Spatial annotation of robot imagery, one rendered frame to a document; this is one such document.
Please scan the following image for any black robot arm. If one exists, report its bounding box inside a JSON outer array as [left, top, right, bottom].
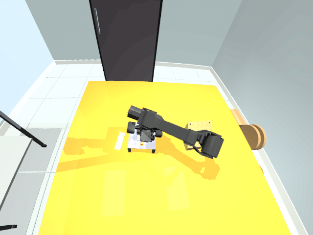
[[127, 105, 224, 159]]

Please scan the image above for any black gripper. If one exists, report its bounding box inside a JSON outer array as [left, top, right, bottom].
[[127, 121, 163, 138]]

